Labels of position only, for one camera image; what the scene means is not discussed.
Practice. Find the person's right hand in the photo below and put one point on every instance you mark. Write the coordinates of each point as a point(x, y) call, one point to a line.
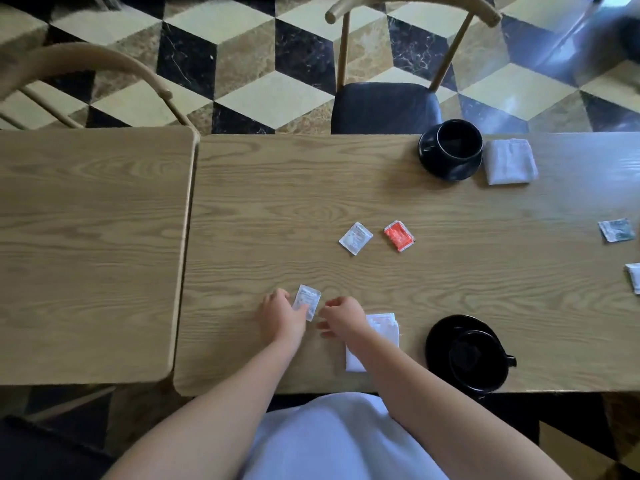
point(350, 319)

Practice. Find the person's left hand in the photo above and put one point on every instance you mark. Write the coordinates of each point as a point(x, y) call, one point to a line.
point(280, 319)

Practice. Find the person's right thumb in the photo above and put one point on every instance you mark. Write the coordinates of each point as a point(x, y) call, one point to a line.
point(326, 328)

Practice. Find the person's left thumb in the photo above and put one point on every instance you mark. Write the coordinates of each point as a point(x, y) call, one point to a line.
point(301, 308)

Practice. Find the white sachet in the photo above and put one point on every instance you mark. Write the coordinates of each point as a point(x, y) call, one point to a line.
point(635, 277)
point(355, 238)
point(308, 297)

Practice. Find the person's right forearm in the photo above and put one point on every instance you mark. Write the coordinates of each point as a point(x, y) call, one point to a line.
point(440, 409)

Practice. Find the person's left forearm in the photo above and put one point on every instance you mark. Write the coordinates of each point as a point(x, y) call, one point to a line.
point(225, 414)

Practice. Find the white folded napkin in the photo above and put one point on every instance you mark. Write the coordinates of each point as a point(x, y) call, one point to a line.
point(385, 325)
point(510, 162)

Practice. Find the person's white garment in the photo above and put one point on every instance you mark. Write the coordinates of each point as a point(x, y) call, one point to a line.
point(340, 439)

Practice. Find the black saucer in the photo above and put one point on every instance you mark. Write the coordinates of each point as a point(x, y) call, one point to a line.
point(440, 339)
point(440, 169)

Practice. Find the red sachet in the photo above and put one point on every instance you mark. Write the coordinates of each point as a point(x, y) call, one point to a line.
point(399, 236)

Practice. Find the black cup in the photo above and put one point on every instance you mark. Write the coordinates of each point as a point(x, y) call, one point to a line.
point(460, 142)
point(475, 362)

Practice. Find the wooden chair with black seat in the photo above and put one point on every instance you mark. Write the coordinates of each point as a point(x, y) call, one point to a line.
point(385, 109)

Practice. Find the dark chair seat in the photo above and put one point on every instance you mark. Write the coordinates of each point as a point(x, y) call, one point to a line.
point(45, 452)

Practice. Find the green grey sachet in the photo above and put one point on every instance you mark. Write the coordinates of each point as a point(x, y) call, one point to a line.
point(617, 230)

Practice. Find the wooden chair with curved back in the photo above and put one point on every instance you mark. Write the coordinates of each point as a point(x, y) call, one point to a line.
point(75, 59)

